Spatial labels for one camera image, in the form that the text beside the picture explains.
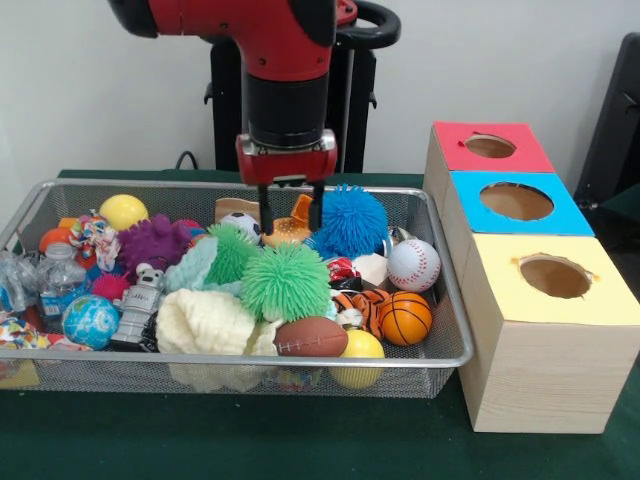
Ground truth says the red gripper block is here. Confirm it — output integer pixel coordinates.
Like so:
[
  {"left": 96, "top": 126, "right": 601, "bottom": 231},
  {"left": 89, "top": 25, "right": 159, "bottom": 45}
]
[{"left": 235, "top": 128, "right": 339, "bottom": 237}]

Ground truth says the tan burger toy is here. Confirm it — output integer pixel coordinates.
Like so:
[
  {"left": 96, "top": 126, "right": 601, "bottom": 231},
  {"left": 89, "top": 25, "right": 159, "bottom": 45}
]
[{"left": 262, "top": 214, "right": 314, "bottom": 249}]

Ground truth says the blue spiky rubber ball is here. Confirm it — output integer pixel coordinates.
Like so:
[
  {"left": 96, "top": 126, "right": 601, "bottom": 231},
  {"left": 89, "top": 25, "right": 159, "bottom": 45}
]
[{"left": 319, "top": 183, "right": 390, "bottom": 260}]

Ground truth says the green spiky rubber ball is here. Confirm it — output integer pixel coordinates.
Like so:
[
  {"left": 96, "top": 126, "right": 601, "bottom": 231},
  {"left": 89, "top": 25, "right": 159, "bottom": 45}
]
[
  {"left": 239, "top": 242, "right": 332, "bottom": 321},
  {"left": 204, "top": 223, "right": 261, "bottom": 286}
]

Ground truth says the purple knobbly ball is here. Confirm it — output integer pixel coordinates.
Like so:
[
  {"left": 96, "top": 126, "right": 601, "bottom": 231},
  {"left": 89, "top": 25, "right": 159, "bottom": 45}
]
[{"left": 117, "top": 214, "right": 194, "bottom": 274}]

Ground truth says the silver mesh bin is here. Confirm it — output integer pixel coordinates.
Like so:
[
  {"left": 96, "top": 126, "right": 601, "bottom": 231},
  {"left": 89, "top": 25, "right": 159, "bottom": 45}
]
[{"left": 0, "top": 178, "right": 475, "bottom": 400}]

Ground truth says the wooden three-hole box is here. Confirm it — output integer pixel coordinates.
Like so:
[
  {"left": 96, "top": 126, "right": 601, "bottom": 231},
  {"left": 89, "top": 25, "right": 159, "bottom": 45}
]
[{"left": 422, "top": 120, "right": 640, "bottom": 434}]

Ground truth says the black and white soccer ball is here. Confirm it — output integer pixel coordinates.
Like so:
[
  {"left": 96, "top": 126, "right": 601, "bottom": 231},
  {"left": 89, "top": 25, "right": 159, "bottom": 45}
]
[{"left": 219, "top": 212, "right": 264, "bottom": 244}]

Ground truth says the brown football toy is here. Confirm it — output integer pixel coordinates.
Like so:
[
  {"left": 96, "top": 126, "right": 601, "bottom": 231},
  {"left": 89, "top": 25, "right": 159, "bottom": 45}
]
[{"left": 273, "top": 316, "right": 350, "bottom": 358}]

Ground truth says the white baseball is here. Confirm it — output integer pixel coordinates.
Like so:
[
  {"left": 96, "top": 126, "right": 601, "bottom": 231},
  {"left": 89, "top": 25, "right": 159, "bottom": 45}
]
[{"left": 385, "top": 237, "right": 442, "bottom": 293}]

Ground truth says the cream knitted cloth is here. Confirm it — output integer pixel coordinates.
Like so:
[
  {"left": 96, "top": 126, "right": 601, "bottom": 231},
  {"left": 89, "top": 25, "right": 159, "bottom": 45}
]
[{"left": 155, "top": 288, "right": 284, "bottom": 394}]

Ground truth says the yellow smooth ball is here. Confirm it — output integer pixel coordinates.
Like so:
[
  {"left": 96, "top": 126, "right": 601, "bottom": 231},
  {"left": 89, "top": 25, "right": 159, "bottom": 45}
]
[{"left": 329, "top": 329, "right": 386, "bottom": 390}]

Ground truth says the orange basketball toy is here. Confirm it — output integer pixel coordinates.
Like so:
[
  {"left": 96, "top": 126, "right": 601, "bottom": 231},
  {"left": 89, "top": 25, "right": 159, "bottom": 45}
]
[{"left": 378, "top": 289, "right": 433, "bottom": 346}]

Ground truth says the dark green tablecloth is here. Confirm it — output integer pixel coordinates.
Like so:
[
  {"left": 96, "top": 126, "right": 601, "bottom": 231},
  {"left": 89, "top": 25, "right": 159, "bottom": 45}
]
[{"left": 0, "top": 168, "right": 640, "bottom": 480}]

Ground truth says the green cloth side table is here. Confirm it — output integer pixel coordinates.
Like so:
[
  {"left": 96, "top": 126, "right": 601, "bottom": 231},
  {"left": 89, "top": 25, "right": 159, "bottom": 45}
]
[{"left": 597, "top": 180, "right": 640, "bottom": 221}]

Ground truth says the black upright panel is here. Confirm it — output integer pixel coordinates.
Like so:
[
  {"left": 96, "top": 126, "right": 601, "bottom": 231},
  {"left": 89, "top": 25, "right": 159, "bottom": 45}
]
[{"left": 573, "top": 32, "right": 640, "bottom": 204}]

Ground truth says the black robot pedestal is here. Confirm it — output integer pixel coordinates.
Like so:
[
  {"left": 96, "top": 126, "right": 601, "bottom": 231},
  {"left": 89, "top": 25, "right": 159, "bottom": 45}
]
[{"left": 203, "top": 0, "right": 402, "bottom": 174}]

